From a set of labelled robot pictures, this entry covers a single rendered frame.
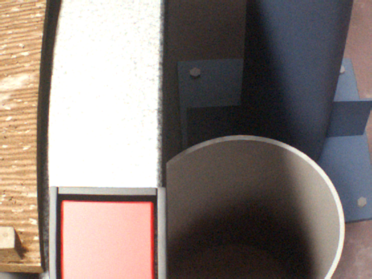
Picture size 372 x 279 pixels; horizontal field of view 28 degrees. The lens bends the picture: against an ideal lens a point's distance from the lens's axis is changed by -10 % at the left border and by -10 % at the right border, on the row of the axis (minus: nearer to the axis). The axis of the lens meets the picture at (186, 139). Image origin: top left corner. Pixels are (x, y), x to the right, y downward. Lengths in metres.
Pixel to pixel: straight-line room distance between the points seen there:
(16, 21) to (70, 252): 0.19
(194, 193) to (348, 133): 0.44
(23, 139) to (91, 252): 0.09
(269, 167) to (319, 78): 0.16
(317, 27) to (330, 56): 0.09
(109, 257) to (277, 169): 0.74
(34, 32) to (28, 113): 0.07
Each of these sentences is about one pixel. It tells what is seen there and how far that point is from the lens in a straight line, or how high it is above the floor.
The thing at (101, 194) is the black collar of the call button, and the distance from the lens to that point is 0.51.
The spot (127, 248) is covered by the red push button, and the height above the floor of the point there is 0.93.
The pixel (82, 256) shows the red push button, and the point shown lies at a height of 0.93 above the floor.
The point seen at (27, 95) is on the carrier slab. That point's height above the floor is 0.94.
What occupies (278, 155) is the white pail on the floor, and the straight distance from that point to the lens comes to 1.18.
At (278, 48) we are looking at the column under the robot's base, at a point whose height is 0.43.
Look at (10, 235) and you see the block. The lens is 0.47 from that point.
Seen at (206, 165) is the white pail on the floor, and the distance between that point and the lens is 1.20.
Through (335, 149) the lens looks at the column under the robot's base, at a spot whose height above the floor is 0.01.
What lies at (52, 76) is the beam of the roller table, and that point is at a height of 0.91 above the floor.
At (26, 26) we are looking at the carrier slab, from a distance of 0.58.
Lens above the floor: 1.39
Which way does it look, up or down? 62 degrees down
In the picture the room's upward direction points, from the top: 2 degrees counter-clockwise
